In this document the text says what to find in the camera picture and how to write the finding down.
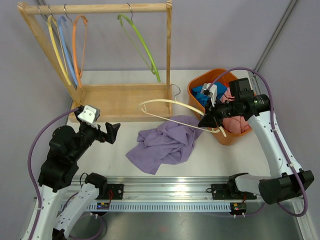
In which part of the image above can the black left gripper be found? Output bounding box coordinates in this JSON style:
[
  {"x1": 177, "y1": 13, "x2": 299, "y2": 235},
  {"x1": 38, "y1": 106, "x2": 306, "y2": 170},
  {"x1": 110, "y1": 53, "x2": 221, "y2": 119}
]
[{"x1": 70, "y1": 121, "x2": 120, "y2": 162}]

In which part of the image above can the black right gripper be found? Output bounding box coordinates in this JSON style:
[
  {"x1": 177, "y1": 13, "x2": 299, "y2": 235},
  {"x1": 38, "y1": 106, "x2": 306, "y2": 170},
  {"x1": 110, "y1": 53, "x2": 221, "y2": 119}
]
[{"x1": 198, "y1": 97, "x2": 240, "y2": 129}]

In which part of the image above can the cream hanger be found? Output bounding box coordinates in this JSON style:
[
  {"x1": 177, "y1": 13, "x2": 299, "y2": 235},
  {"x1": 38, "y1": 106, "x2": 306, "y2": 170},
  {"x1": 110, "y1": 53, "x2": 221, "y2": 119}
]
[{"x1": 136, "y1": 83, "x2": 228, "y2": 138}]

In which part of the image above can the pink t shirt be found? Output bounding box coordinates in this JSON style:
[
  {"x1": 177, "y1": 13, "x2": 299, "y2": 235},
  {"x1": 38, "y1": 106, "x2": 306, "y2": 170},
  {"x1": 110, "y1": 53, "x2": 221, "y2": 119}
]
[{"x1": 220, "y1": 87, "x2": 251, "y2": 134}]

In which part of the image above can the blue t shirt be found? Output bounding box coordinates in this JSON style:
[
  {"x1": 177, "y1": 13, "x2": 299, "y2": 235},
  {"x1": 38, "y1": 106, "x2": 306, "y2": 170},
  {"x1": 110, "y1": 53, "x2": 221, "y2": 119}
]
[{"x1": 191, "y1": 81, "x2": 230, "y2": 107}]

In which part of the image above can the purple t shirt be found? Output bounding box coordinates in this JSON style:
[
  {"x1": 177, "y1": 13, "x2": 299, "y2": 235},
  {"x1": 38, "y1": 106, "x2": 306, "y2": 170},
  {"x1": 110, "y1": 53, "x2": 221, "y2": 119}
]
[{"x1": 126, "y1": 115, "x2": 203, "y2": 175}]

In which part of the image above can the green hanger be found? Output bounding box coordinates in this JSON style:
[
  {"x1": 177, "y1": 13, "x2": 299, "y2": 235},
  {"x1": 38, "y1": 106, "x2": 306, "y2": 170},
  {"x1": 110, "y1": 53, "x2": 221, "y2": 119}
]
[{"x1": 117, "y1": 2, "x2": 161, "y2": 83}]

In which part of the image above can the orange tan hanger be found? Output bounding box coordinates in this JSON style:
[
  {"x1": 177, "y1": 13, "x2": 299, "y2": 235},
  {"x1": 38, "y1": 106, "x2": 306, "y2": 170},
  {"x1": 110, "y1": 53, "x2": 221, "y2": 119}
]
[{"x1": 62, "y1": 3, "x2": 90, "y2": 89}]

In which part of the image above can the light blue hanger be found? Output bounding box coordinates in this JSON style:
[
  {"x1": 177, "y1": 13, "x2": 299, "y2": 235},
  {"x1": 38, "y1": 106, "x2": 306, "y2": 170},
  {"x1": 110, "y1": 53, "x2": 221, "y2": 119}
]
[{"x1": 46, "y1": 4, "x2": 79, "y2": 87}]

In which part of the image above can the yellow hanger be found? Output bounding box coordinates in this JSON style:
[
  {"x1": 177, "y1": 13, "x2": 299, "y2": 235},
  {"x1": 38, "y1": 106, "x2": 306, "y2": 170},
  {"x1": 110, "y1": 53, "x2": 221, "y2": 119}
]
[{"x1": 46, "y1": 14, "x2": 72, "y2": 86}]

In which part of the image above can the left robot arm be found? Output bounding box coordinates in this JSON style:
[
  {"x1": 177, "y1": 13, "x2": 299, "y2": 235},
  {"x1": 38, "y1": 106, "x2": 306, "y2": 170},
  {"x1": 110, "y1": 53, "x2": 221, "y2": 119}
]
[{"x1": 22, "y1": 122, "x2": 121, "y2": 240}]

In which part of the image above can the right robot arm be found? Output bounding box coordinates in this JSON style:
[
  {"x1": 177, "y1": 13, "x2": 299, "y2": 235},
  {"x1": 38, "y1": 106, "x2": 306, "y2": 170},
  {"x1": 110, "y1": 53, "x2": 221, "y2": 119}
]
[{"x1": 198, "y1": 78, "x2": 315, "y2": 205}]

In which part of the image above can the wooden clothes rack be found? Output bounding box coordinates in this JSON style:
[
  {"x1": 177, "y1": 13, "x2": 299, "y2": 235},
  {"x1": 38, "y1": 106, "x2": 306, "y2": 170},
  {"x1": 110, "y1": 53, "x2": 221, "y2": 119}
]
[{"x1": 17, "y1": 0, "x2": 173, "y2": 122}]

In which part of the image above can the orange plastic basket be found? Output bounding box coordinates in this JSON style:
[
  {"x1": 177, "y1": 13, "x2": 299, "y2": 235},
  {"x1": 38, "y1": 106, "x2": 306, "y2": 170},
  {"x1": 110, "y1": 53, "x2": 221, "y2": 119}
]
[{"x1": 187, "y1": 68, "x2": 252, "y2": 146}]

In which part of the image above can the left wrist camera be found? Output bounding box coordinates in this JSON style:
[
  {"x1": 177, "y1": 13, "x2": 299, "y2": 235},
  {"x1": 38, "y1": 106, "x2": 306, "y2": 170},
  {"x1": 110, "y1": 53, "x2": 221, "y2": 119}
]
[{"x1": 75, "y1": 105, "x2": 101, "y2": 129}]

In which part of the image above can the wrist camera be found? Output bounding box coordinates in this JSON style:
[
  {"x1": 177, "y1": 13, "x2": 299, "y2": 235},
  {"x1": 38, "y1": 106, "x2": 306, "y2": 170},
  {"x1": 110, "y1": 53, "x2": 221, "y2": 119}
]
[
  {"x1": 75, "y1": 105, "x2": 101, "y2": 129},
  {"x1": 200, "y1": 83, "x2": 218, "y2": 107}
]

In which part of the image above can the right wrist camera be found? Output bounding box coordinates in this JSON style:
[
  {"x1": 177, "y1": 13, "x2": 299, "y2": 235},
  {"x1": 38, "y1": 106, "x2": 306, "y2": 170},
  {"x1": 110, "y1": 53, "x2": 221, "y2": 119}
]
[{"x1": 200, "y1": 83, "x2": 218, "y2": 107}]

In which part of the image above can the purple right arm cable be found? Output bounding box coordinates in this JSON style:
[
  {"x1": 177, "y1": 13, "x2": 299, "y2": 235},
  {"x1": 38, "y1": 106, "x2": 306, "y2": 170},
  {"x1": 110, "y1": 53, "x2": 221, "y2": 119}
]
[{"x1": 211, "y1": 67, "x2": 309, "y2": 218}]

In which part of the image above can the aluminium frame rail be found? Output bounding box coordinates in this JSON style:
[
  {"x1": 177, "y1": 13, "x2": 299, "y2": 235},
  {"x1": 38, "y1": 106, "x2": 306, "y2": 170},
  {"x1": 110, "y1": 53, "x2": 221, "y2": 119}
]
[{"x1": 23, "y1": 174, "x2": 313, "y2": 240}]

